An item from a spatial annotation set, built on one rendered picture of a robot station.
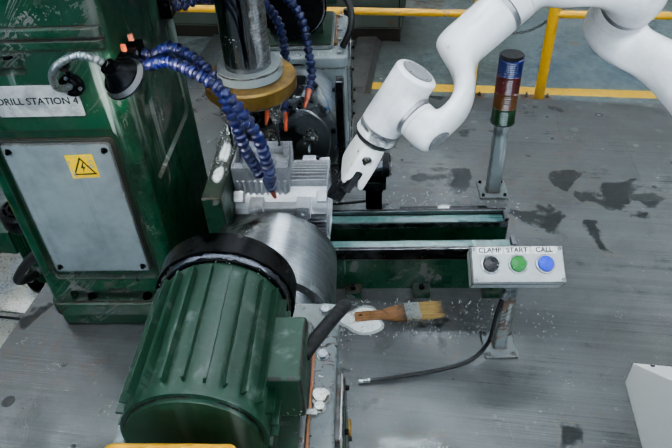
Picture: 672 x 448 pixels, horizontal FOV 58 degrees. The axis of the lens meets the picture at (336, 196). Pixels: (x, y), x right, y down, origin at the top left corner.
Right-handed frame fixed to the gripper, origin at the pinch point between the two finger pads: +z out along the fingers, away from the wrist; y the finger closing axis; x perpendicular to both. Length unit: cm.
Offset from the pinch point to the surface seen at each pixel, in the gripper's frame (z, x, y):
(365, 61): 88, -58, 275
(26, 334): 61, 48, -15
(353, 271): 18.5, -13.9, -1.2
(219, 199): 6.7, 22.4, -9.1
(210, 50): 143, 37, 298
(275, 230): -1.4, 12.6, -20.7
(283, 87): -16.5, 20.1, 0.6
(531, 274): -15.1, -33.1, -21.5
